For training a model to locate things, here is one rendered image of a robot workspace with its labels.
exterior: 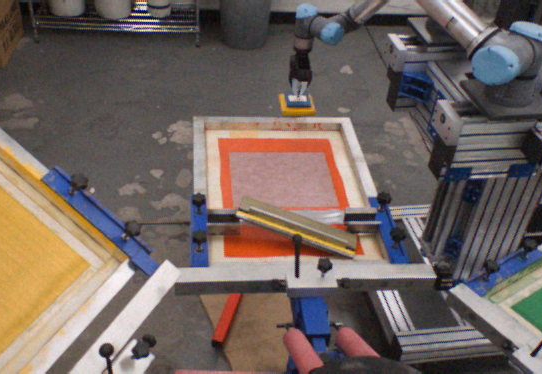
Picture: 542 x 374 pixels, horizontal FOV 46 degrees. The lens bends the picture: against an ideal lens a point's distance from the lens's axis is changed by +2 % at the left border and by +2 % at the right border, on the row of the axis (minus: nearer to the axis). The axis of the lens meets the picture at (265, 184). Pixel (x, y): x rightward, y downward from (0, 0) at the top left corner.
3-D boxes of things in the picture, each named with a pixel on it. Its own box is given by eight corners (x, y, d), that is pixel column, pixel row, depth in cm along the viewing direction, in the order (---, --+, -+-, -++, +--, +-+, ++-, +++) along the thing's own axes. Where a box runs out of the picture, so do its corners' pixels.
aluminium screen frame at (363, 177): (193, 124, 232) (193, 116, 229) (347, 126, 238) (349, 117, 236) (194, 282, 170) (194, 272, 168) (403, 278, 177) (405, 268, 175)
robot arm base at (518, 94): (518, 82, 208) (529, 54, 202) (543, 106, 196) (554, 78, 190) (475, 84, 205) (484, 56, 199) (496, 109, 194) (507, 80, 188)
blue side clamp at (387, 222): (364, 211, 201) (368, 194, 197) (379, 210, 202) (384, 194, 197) (388, 280, 178) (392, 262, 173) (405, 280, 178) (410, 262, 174)
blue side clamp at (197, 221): (190, 212, 195) (190, 195, 190) (206, 212, 195) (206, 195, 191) (190, 284, 171) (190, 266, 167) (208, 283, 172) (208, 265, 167)
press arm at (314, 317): (294, 292, 164) (296, 279, 161) (317, 292, 165) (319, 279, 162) (304, 347, 151) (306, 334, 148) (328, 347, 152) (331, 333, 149)
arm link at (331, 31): (353, 20, 225) (329, 10, 231) (332, 28, 218) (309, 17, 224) (349, 41, 230) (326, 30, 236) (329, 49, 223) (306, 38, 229)
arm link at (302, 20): (309, 13, 223) (292, 5, 228) (306, 42, 230) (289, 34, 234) (324, 7, 228) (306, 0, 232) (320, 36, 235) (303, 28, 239)
